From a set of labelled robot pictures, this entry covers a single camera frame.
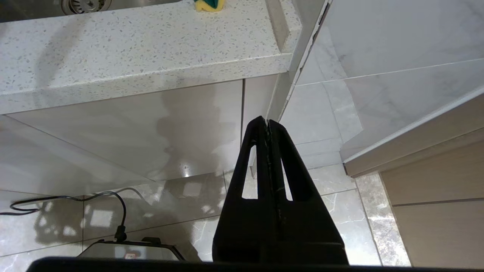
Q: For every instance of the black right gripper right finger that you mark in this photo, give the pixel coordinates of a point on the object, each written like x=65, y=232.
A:
x=310, y=234

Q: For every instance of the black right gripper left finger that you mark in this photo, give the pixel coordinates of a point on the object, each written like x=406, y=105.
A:
x=242, y=234

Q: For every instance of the yellow and green sponge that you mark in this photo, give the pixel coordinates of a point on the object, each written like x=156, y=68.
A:
x=208, y=5

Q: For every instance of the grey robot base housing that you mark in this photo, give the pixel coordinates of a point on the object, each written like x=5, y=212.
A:
x=124, y=251

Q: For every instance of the stainless steel sink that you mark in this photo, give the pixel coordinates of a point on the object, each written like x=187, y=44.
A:
x=30, y=11

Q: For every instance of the narrow white cabinet panel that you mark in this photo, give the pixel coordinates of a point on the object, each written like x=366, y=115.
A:
x=257, y=98

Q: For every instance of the metal sink drain strainer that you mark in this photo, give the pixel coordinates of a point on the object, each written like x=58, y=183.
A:
x=85, y=5

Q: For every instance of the light wooden cabinet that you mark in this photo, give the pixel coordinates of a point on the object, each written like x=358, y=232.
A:
x=435, y=226

